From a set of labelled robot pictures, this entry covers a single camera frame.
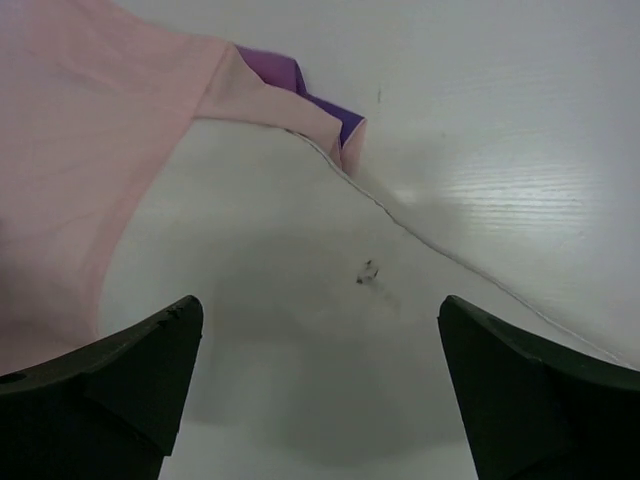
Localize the white pillow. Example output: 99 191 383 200
100 120 639 479

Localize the pink princess pillowcase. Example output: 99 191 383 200
1 1 366 374

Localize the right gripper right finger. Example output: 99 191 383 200
438 296 639 479

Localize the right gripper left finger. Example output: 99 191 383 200
1 296 204 480

